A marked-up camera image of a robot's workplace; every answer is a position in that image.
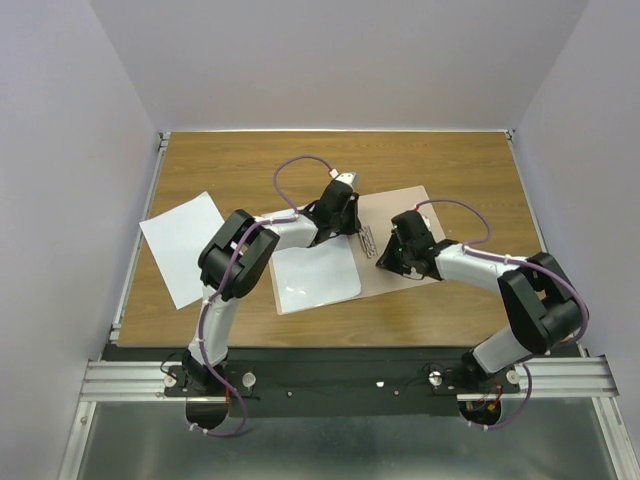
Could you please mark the beige file folder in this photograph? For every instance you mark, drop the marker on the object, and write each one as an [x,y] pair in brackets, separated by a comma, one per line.
[377,211]

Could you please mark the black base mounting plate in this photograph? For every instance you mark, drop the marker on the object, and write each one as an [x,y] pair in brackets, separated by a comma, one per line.
[323,382]

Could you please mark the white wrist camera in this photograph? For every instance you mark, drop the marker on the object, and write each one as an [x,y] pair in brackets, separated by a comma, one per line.
[426,220]
[348,178]

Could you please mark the metal folder clip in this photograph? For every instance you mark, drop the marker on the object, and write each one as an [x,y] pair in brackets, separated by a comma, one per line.
[367,241]

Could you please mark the right aluminium frame rail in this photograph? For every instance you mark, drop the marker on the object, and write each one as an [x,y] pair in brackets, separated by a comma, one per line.
[555,378]

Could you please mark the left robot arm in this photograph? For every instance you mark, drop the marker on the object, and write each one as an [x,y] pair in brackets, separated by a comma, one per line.
[234,260]

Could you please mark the left aluminium frame rail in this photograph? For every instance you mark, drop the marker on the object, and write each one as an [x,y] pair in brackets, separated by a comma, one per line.
[130,381]

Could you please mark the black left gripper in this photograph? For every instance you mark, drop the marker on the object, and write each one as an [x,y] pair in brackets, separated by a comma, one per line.
[353,227]

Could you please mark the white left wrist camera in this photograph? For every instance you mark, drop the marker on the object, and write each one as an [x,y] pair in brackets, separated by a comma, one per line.
[348,178]

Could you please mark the white paper sheet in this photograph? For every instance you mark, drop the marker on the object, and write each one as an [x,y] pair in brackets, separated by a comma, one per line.
[176,239]
[308,278]

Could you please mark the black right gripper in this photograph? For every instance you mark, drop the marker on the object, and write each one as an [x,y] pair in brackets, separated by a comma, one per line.
[387,259]

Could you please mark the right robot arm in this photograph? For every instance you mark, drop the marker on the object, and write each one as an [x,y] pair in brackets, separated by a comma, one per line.
[543,308]

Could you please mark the aluminium frame rail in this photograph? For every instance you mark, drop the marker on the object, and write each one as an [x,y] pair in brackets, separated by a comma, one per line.
[555,378]
[130,381]

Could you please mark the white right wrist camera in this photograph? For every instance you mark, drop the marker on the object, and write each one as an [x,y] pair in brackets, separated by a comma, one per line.
[426,220]

